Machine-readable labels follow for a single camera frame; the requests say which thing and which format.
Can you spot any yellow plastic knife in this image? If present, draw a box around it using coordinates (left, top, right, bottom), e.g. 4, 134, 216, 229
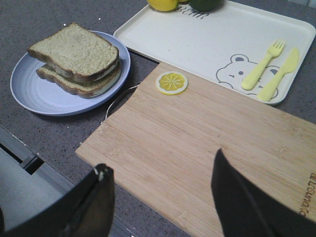
257, 47, 299, 102

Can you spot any white bear tray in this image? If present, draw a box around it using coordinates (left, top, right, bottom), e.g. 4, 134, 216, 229
114, 1, 316, 98

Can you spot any green lime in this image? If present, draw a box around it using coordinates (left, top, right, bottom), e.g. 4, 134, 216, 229
189, 0, 224, 12

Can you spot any front yellow lemon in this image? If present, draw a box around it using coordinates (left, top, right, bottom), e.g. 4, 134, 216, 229
147, 0, 178, 12

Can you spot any bread slice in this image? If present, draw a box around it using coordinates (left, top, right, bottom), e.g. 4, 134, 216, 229
27, 23, 119, 83
36, 64, 121, 99

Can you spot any yellow plastic fork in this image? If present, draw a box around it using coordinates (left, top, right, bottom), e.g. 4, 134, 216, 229
241, 39, 285, 91

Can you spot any lemon slice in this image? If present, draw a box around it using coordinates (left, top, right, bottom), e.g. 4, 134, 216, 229
155, 71, 189, 95

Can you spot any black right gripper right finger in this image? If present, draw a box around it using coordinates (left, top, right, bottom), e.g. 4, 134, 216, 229
211, 150, 316, 237

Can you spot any metal cutting board handle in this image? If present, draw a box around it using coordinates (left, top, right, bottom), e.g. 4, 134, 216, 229
100, 83, 140, 125

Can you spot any fried egg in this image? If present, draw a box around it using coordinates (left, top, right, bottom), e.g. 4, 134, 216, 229
97, 60, 119, 80

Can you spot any light blue round plate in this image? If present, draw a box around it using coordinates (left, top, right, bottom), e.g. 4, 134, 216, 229
10, 31, 131, 117

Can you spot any wooden cutting board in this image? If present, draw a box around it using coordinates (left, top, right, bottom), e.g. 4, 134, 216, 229
76, 63, 316, 237

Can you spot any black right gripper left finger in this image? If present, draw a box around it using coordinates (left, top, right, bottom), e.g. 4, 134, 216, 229
0, 164, 115, 237

